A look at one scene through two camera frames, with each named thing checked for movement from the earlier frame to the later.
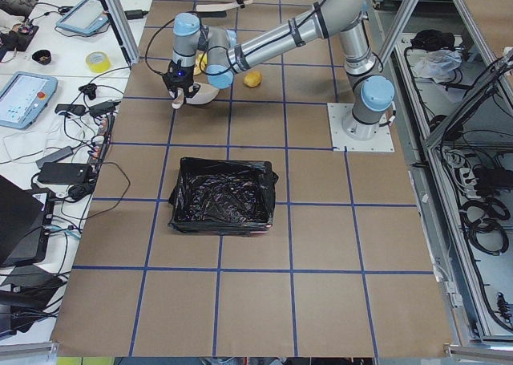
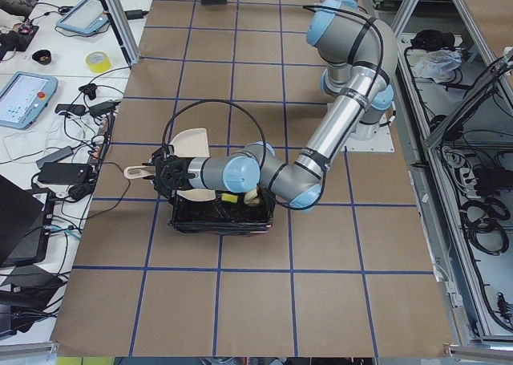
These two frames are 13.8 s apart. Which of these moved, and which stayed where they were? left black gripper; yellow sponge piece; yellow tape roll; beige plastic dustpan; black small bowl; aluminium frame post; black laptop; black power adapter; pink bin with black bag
Moved: left black gripper; yellow sponge piece; beige plastic dustpan
Stayed: aluminium frame post; black laptop; black small bowl; black power adapter; yellow tape roll; pink bin with black bag
